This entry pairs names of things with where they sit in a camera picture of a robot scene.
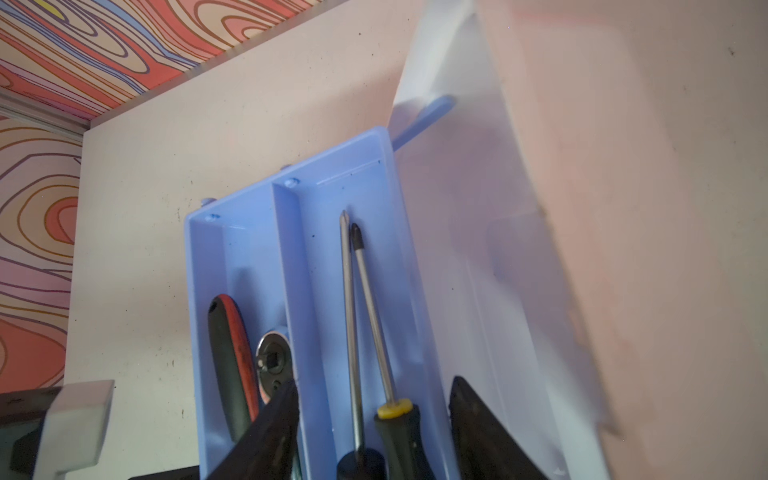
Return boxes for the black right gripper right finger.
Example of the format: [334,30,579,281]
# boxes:
[449,376,546,480]

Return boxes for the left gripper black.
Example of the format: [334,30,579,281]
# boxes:
[1,380,115,479]

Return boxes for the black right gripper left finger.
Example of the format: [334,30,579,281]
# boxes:
[208,379,300,479]

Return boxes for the ratchet wrench yellow black handle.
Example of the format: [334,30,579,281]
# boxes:
[254,326,304,480]

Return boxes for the large screwdriver black yellow handle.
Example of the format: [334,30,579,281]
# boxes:
[337,210,387,480]

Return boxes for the white pink tool box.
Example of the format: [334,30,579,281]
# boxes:
[185,1,767,479]

